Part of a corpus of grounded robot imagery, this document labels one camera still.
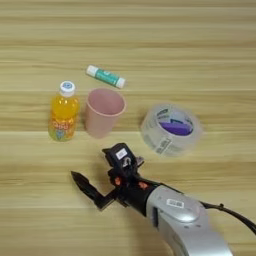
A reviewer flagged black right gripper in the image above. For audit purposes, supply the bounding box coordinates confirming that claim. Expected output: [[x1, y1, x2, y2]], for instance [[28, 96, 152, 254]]
[[70, 146, 162, 216]]

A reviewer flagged pink plastic cup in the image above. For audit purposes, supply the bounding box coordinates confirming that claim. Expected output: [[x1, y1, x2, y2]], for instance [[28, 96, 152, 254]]
[[83, 87, 127, 139]]

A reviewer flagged clear packing tape roll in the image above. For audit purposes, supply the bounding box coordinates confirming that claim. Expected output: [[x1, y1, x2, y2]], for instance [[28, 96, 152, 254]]
[[140, 102, 203, 158]]

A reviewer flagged orange juice bottle white cap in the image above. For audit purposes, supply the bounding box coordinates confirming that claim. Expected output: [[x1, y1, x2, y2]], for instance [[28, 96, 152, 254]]
[[47, 80, 81, 143]]

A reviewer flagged small black box white label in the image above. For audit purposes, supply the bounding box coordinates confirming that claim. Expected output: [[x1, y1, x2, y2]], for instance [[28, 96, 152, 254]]
[[105, 142, 137, 170]]

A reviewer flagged green and white glue stick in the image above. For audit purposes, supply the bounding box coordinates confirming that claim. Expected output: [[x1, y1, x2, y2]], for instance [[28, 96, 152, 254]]
[[85, 64, 128, 90]]

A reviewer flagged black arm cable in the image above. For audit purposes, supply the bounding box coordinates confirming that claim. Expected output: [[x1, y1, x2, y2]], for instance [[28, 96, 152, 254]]
[[199, 200, 256, 236]]

